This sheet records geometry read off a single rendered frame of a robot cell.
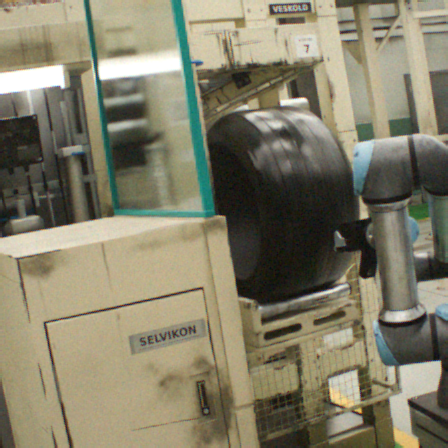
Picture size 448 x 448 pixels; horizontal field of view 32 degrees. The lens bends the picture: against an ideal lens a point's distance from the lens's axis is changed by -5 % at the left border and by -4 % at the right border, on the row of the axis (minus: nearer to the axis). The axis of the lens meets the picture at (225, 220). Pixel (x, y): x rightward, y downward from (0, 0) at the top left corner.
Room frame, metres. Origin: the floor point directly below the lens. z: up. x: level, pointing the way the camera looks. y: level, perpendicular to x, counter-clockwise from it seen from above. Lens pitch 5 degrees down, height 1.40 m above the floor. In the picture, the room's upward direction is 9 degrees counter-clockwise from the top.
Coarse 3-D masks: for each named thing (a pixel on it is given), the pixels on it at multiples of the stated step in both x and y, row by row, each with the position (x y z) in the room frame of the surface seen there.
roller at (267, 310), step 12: (324, 288) 2.44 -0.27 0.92; (336, 288) 2.45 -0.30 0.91; (348, 288) 2.46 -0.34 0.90; (276, 300) 2.38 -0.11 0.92; (288, 300) 2.38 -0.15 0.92; (300, 300) 2.39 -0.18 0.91; (312, 300) 2.41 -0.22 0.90; (324, 300) 2.43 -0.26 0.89; (264, 312) 2.34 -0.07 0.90; (276, 312) 2.36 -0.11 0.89
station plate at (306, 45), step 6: (294, 36) 2.83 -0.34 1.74; (300, 36) 2.84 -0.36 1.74; (306, 36) 2.85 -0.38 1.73; (312, 36) 2.87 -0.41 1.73; (300, 42) 2.84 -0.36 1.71; (306, 42) 2.85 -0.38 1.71; (312, 42) 2.86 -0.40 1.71; (300, 48) 2.84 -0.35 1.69; (306, 48) 2.85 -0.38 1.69; (312, 48) 2.86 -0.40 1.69; (300, 54) 2.84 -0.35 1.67; (306, 54) 2.85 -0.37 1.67; (312, 54) 2.86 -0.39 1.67; (318, 54) 2.87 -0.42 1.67
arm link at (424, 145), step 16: (416, 144) 1.71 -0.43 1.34; (432, 144) 1.71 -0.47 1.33; (432, 160) 1.70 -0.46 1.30; (432, 176) 1.71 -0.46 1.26; (432, 192) 1.77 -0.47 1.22; (432, 208) 1.83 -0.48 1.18; (432, 224) 1.88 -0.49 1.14; (432, 240) 1.94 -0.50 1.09; (432, 256) 1.99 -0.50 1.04; (432, 272) 1.98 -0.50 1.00
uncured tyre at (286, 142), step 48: (240, 144) 2.36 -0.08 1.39; (288, 144) 2.31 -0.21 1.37; (336, 144) 2.37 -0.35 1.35; (240, 192) 2.82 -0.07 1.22; (288, 192) 2.25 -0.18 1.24; (336, 192) 2.30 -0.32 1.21; (240, 240) 2.78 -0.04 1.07; (288, 240) 2.26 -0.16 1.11; (240, 288) 2.49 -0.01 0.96; (288, 288) 2.35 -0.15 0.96
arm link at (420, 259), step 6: (426, 252) 2.01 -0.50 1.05; (414, 258) 2.00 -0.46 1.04; (420, 258) 2.00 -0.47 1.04; (426, 258) 1.99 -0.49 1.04; (414, 264) 1.99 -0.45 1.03; (420, 264) 1.99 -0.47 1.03; (426, 264) 1.98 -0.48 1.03; (420, 270) 1.98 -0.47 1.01; (426, 270) 1.98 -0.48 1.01; (420, 276) 1.99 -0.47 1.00; (426, 276) 1.99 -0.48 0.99
